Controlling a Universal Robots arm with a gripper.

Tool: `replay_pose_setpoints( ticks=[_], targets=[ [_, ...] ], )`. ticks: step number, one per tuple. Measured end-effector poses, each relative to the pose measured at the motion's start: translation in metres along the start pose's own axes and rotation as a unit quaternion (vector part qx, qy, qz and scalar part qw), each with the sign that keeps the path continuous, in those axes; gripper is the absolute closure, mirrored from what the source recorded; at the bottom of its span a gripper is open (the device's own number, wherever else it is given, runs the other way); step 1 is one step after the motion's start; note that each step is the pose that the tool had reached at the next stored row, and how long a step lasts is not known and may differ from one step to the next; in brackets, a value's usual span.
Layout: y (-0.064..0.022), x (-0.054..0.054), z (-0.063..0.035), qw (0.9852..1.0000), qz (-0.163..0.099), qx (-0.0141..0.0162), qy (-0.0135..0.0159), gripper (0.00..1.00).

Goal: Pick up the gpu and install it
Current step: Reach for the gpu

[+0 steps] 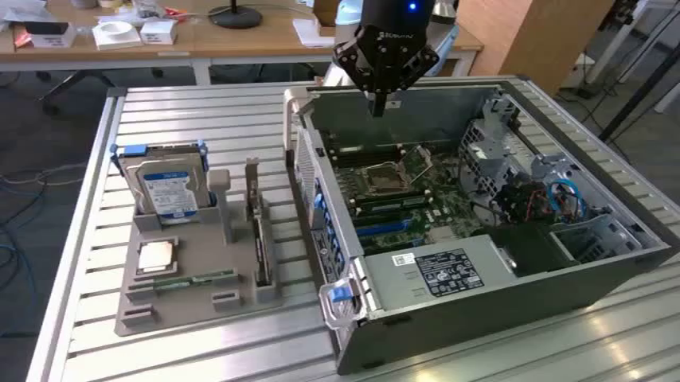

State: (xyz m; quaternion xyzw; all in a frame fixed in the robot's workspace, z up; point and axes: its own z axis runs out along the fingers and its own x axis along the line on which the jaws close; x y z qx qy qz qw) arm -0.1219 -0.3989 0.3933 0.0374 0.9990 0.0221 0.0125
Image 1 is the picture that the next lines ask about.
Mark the silver CPU chip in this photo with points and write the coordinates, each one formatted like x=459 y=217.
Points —
x=156 y=256

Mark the CPU socket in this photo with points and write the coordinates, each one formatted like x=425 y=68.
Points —
x=385 y=181

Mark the green RAM stick in slot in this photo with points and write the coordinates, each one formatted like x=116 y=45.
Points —
x=393 y=205

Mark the brown cardboard box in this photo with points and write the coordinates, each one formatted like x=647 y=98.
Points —
x=324 y=12

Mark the white box black lid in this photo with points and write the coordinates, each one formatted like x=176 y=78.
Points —
x=50 y=37

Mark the black chair base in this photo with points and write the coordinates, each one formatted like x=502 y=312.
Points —
x=69 y=85

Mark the white labelled box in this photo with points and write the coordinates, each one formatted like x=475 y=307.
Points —
x=158 y=33

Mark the black graphics card metal bracket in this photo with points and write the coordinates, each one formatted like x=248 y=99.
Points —
x=261 y=246

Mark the white box with round tape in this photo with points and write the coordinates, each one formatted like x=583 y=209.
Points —
x=117 y=37

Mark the slanted metal disk bay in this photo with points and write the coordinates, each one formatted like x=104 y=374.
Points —
x=601 y=227

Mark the green motherboard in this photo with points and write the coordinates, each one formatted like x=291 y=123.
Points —
x=442 y=207

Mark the wooden desk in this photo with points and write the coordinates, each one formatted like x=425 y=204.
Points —
x=240 y=40

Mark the black lamp base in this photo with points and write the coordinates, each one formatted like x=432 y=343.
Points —
x=237 y=18

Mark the grey parts rack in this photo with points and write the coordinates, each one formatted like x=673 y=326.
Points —
x=213 y=254

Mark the wooden cabinet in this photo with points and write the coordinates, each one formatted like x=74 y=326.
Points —
x=531 y=40

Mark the blue expansion slot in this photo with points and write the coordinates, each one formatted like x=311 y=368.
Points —
x=383 y=229

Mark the perforated metal disk bay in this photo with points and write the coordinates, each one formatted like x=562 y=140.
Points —
x=490 y=151

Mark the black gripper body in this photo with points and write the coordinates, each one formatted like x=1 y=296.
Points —
x=393 y=47

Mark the blue slot clip strip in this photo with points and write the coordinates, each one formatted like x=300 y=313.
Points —
x=319 y=207

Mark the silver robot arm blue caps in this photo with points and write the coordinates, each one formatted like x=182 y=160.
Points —
x=447 y=44

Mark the blue case latch tab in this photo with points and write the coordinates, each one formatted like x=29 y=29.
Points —
x=340 y=295

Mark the grey power supply unit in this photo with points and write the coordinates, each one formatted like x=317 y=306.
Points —
x=393 y=286

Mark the white paper stack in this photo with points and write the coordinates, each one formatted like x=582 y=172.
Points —
x=313 y=36

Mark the dark grey open PC case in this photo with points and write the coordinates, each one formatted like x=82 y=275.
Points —
x=479 y=318

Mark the black stand leg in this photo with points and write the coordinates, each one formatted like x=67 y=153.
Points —
x=633 y=103

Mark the clear plastic bag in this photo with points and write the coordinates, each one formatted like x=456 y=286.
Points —
x=25 y=10

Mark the green RAM stick on holder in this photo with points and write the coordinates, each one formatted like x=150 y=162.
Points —
x=181 y=281

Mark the hard disk blue caddy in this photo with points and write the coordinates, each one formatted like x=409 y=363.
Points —
x=165 y=191

